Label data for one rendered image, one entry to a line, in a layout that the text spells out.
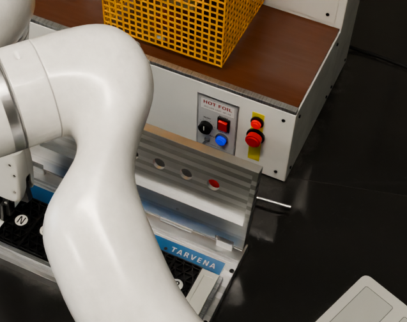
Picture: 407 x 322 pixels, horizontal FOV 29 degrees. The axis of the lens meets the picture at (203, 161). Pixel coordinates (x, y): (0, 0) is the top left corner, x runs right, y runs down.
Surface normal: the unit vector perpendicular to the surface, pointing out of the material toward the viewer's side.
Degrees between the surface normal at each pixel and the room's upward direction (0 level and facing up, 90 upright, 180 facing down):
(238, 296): 0
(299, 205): 0
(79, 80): 35
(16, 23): 95
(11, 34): 97
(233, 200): 79
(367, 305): 0
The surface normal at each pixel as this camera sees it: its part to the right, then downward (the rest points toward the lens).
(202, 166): -0.41, 0.57
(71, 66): 0.20, -0.22
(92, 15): 0.03, -0.62
